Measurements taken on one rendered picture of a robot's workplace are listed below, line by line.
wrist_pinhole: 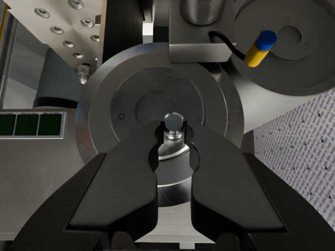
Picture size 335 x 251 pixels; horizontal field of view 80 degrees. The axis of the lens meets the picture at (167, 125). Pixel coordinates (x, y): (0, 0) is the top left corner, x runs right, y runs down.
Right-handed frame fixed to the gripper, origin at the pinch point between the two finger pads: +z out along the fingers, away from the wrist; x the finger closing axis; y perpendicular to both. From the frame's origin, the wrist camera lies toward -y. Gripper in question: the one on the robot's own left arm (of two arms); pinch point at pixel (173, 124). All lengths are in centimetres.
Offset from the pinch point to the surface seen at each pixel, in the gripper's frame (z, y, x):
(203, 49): 4.6, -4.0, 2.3
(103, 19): 12.1, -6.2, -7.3
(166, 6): 46.2, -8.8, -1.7
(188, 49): 4.6, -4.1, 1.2
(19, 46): 217, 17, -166
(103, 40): 10.5, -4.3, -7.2
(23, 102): 253, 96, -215
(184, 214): 19.5, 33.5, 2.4
